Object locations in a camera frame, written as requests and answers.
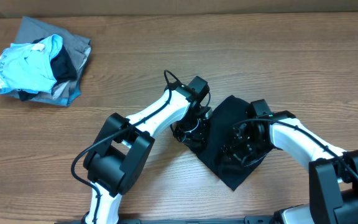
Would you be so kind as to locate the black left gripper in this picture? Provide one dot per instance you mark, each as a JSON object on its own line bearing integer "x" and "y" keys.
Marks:
{"x": 195, "y": 139}

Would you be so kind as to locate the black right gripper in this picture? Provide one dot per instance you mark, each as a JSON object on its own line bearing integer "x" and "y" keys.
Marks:
{"x": 230, "y": 147}

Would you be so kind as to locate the black t-shirt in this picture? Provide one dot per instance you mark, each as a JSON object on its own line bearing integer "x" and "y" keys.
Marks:
{"x": 230, "y": 112}

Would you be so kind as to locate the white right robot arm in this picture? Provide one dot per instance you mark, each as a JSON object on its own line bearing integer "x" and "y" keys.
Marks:
{"x": 333, "y": 171}

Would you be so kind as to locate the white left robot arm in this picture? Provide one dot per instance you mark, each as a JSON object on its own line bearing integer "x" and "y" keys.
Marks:
{"x": 117, "y": 157}

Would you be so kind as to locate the grey folded garment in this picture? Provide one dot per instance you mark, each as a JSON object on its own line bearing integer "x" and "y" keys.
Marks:
{"x": 77, "y": 47}

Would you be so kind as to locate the black garment in pile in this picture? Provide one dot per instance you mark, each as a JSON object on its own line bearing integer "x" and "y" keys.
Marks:
{"x": 63, "y": 71}

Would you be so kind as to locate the light blue shirt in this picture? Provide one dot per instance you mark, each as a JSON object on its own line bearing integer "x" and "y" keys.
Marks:
{"x": 27, "y": 67}

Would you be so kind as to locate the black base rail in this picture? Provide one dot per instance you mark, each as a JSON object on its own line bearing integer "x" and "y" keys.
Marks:
{"x": 259, "y": 219}

